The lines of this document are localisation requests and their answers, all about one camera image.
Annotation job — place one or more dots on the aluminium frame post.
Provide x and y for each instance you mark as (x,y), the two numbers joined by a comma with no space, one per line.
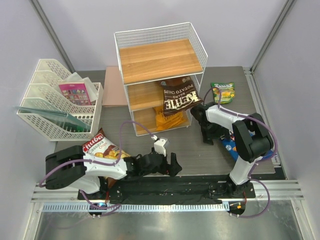
(283,14)
(52,34)

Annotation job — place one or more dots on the right aluminium frame post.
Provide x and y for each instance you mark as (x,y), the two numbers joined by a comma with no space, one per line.
(283,14)

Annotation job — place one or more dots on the white wire shelf rack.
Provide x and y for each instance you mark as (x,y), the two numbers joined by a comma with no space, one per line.
(158,34)

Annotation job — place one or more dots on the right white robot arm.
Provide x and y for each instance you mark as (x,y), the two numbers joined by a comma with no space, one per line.
(254,142)

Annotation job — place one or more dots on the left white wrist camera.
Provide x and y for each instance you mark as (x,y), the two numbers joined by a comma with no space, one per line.
(160,144)

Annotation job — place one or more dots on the white slotted cable duct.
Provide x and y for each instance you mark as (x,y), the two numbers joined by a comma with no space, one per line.
(134,208)

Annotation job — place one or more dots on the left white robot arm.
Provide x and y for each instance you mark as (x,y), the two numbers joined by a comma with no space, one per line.
(72,167)

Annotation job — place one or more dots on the brown Chuba cassava chips bag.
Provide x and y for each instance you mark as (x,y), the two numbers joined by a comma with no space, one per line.
(100,147)

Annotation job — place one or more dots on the blue Doritos chips bag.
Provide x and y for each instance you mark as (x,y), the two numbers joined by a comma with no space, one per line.
(230,145)

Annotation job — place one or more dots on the pink flat board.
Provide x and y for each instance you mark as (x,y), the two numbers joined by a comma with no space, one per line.
(113,90)

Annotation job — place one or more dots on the green yellow snack bag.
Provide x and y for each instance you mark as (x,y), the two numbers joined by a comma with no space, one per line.
(224,90)

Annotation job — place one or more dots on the brown Kettle sea salt bag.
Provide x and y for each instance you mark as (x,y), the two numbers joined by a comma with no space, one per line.
(179,94)

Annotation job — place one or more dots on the top wooden shelf board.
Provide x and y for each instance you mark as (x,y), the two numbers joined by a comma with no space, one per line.
(158,61)

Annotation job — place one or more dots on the pink sticker booklet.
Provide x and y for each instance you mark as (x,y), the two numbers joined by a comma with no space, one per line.
(76,93)

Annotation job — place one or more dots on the green translucent folder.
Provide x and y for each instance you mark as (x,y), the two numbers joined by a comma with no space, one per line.
(60,118)

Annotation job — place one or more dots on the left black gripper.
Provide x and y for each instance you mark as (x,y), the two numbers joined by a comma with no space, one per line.
(172,169)

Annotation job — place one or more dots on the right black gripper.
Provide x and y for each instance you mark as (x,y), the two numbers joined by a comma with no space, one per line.
(208,137)

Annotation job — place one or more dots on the black base mat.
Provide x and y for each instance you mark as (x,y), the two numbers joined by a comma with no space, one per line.
(178,190)

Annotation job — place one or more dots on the orange honey dijon chips bag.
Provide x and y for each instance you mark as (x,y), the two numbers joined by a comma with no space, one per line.
(166,122)

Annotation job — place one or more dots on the white plastic file organizer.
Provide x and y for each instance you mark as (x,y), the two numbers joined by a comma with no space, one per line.
(42,93)

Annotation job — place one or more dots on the left aluminium frame post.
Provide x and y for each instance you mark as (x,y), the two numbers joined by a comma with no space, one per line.
(52,34)

